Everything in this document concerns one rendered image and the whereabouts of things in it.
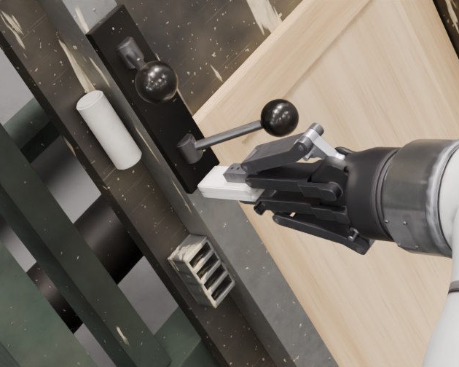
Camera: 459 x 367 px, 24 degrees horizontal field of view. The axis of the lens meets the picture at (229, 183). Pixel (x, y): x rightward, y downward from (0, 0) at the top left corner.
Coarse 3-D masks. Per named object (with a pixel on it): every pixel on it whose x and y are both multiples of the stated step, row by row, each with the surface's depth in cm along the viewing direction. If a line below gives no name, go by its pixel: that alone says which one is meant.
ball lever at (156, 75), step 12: (120, 48) 101; (132, 48) 101; (132, 60) 99; (156, 60) 92; (144, 72) 91; (156, 72) 91; (168, 72) 91; (144, 84) 91; (156, 84) 91; (168, 84) 91; (144, 96) 92; (156, 96) 91; (168, 96) 92
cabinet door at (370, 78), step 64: (320, 0) 124; (384, 0) 132; (256, 64) 118; (320, 64) 125; (384, 64) 133; (448, 64) 141; (384, 128) 134; (448, 128) 143; (320, 256) 127; (384, 256) 135; (320, 320) 127; (384, 320) 135
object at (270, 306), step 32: (64, 0) 98; (96, 0) 100; (64, 32) 101; (96, 64) 102; (128, 128) 107; (160, 160) 107; (192, 224) 113; (224, 224) 113; (224, 256) 113; (256, 256) 116; (256, 288) 116; (288, 288) 120; (256, 320) 119; (288, 320) 120; (288, 352) 120; (320, 352) 124
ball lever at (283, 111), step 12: (264, 108) 102; (276, 108) 102; (288, 108) 102; (264, 120) 102; (276, 120) 101; (288, 120) 102; (228, 132) 105; (240, 132) 104; (252, 132) 104; (276, 132) 102; (288, 132) 102; (180, 144) 106; (192, 144) 106; (204, 144) 106; (192, 156) 107
